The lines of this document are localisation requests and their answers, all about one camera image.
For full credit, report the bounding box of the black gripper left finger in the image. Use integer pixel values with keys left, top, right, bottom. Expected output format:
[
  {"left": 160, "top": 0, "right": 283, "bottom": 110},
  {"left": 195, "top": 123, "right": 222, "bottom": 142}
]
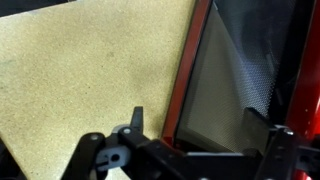
[{"left": 61, "top": 105, "right": 151, "bottom": 180}]

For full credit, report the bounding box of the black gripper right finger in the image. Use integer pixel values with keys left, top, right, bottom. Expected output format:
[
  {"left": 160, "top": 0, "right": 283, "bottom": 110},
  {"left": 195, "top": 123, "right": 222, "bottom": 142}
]
[{"left": 242, "top": 106, "right": 320, "bottom": 180}]

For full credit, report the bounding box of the red microwave door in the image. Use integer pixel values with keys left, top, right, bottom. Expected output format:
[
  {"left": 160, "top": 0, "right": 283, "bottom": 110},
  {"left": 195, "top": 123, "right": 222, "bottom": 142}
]
[{"left": 161, "top": 0, "right": 320, "bottom": 180}]

